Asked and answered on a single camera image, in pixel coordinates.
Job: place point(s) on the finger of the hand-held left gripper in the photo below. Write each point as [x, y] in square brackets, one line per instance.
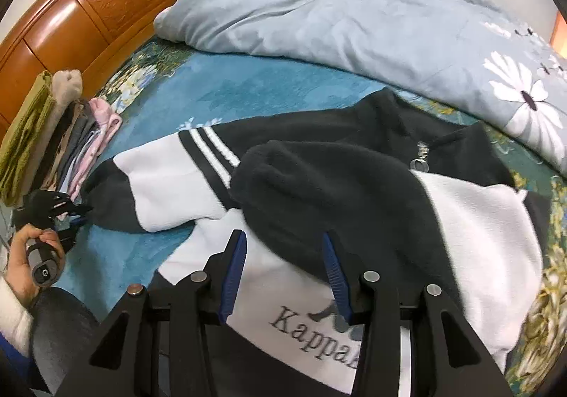
[73, 204]
[75, 224]

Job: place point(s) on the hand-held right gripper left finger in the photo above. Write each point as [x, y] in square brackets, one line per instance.
[235, 264]

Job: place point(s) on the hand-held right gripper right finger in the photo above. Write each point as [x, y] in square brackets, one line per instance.
[333, 266]

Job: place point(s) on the black and white fleece jacket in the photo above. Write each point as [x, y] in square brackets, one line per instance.
[319, 184]

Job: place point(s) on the person's left forearm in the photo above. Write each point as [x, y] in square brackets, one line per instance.
[13, 321]

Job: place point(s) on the person's left hand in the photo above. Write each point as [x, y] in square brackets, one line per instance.
[15, 266]

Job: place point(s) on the dark grey folded garment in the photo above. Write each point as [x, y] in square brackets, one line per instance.
[75, 138]

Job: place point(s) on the person's leg in dark trousers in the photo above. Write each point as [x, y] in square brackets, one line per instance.
[62, 335]

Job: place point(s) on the green folded garment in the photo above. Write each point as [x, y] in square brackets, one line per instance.
[22, 144]

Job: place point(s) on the pink folded garment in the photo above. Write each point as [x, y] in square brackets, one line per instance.
[104, 122]

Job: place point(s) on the beige folded garment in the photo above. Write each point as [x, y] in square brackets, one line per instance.
[62, 89]

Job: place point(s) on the teal floral bed sheet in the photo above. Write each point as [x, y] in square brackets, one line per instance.
[248, 87]

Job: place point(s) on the carved wooden headboard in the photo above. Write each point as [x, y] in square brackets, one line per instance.
[84, 11]

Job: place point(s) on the light blue floral quilt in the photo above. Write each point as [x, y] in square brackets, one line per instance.
[354, 11]

